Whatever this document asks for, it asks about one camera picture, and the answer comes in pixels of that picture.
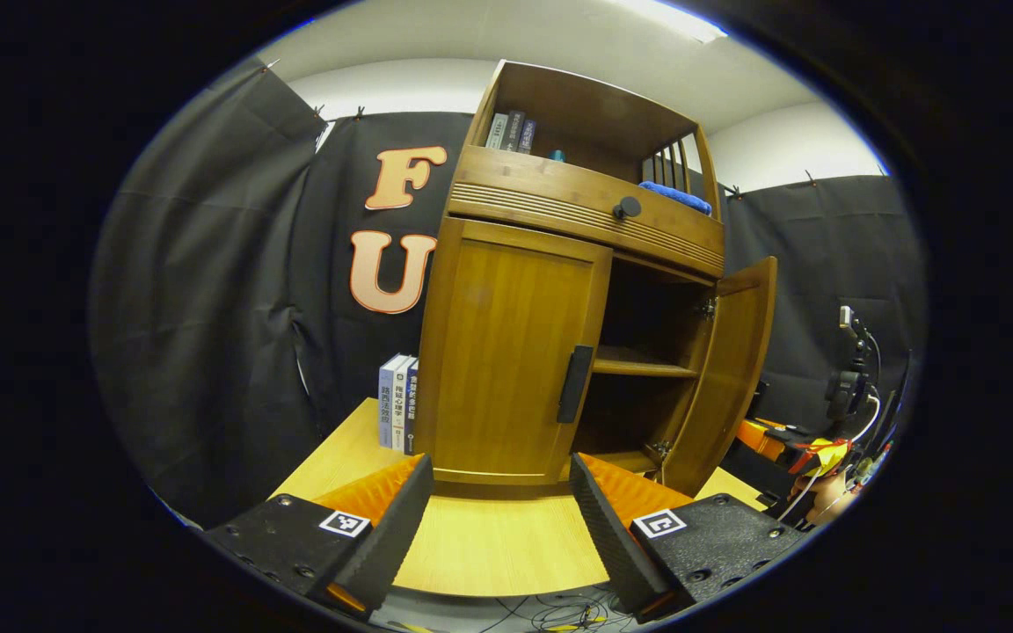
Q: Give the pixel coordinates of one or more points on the wooden double-door shoe cabinet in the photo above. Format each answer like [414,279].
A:
[586,114]

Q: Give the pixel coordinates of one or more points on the light blue standing book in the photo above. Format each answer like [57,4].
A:
[386,404]

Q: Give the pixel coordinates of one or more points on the dark blue book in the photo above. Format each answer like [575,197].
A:
[526,138]

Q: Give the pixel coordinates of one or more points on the black backdrop cloth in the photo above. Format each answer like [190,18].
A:
[207,308]

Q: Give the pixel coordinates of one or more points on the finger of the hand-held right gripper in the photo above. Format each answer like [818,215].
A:
[757,437]

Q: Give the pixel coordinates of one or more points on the wooden shoe cabinet door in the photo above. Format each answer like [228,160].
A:
[506,352]
[735,352]

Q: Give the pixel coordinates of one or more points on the blue towel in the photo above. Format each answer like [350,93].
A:
[674,198]

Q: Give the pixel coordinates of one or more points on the dark grey book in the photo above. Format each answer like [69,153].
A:
[513,132]

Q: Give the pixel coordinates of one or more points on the white standing book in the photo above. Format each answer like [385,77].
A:
[400,409]

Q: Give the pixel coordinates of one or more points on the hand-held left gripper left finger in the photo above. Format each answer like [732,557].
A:
[392,536]

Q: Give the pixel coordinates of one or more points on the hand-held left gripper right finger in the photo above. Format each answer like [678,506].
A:
[616,545]

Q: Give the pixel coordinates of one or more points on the wooden drawer with black knob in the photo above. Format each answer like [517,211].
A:
[524,185]

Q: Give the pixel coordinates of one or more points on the black tripod stand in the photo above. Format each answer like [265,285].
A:
[849,387]

